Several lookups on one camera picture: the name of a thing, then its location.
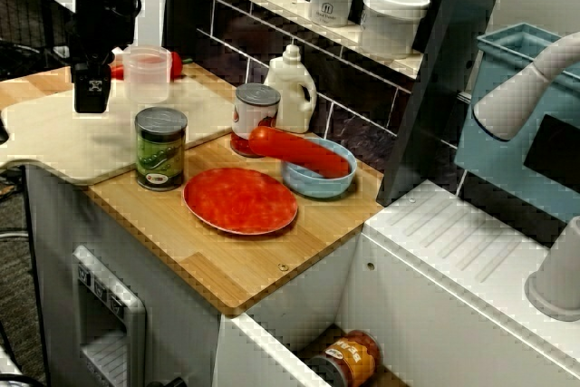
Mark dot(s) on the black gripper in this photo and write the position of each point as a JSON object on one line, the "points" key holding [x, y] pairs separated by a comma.
{"points": [[99, 24]]}

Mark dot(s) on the green pea can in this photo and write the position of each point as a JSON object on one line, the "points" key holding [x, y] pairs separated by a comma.
{"points": [[161, 151]]}

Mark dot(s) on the red toy sausage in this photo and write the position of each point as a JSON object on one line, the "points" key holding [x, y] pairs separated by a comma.
{"points": [[299, 151]]}

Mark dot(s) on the light wooden cutting board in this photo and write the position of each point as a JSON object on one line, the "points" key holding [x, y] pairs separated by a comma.
{"points": [[54, 133]]}

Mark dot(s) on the clear plastic cup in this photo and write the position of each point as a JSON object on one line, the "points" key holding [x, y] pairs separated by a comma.
{"points": [[147, 79]]}

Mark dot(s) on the red chili pepper toy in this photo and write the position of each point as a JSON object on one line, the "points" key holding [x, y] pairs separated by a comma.
{"points": [[177, 64]]}

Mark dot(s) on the tomato can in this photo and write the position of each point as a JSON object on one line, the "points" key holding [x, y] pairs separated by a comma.
{"points": [[254, 110]]}

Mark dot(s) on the red plate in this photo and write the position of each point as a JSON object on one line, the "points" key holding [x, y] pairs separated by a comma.
{"points": [[240, 201]]}

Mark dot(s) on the white detergent bottle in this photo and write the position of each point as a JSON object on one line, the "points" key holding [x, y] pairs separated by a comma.
{"points": [[290, 88]]}

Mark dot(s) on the gray washer front panel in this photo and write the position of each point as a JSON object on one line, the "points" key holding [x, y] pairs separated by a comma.
{"points": [[109, 314]]}

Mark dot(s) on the blue bowl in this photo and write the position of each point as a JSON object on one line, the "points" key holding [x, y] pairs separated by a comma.
{"points": [[317, 185]]}

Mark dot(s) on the round metal screw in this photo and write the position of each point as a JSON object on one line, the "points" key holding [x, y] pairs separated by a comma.
{"points": [[284, 267]]}

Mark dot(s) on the dark tile backsplash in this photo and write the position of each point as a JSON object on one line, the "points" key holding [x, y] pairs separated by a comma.
{"points": [[362, 106]]}

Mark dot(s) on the dark shelf unit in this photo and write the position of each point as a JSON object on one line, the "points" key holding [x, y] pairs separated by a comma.
{"points": [[435, 110]]}

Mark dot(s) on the orange beans can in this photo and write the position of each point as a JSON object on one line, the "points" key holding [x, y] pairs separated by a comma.
{"points": [[353, 360]]}

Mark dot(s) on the white toy sink unit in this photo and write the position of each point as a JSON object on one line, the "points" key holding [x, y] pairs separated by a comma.
{"points": [[430, 292]]}

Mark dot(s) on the gray toy faucet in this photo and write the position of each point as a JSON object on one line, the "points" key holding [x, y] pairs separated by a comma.
{"points": [[512, 97]]}

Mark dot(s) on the black panel on rack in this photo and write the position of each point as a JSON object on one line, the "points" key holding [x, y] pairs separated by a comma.
{"points": [[555, 151]]}

